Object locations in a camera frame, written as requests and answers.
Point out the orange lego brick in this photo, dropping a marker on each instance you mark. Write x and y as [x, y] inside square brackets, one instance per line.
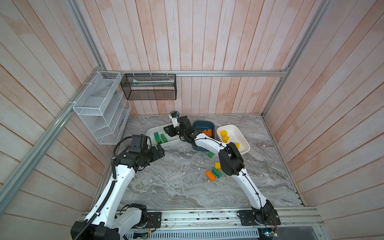
[208, 132]
[210, 175]

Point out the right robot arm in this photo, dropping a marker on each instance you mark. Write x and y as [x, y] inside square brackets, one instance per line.
[232, 163]

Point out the left white bin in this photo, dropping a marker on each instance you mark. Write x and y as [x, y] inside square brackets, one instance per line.
[160, 129]

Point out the aluminium front rail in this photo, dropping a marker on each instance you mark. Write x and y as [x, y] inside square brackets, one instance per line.
[229, 218]

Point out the right white bin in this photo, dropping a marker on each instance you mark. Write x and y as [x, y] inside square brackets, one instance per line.
[235, 136]

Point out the white wire shelf rack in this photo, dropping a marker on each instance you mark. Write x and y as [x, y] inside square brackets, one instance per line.
[102, 109]

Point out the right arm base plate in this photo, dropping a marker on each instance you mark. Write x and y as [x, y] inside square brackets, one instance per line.
[259, 218]

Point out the green long lego brick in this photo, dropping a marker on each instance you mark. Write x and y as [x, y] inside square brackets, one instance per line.
[216, 173]

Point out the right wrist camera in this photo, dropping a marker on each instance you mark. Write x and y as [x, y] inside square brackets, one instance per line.
[174, 116]

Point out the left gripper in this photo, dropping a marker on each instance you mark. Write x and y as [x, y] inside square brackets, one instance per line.
[155, 155]

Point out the yellow lego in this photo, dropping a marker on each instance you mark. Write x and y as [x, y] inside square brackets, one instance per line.
[225, 139]

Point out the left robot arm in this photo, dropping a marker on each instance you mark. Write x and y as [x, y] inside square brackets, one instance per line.
[131, 155]

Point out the dark teal bin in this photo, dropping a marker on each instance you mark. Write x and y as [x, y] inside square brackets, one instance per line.
[205, 126]

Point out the white bin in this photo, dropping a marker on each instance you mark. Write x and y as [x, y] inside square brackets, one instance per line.
[160, 129]
[235, 136]

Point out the black mesh basket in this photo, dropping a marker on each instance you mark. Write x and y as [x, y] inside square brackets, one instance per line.
[149, 87]

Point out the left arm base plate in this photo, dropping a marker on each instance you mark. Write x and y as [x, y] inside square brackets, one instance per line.
[150, 220]

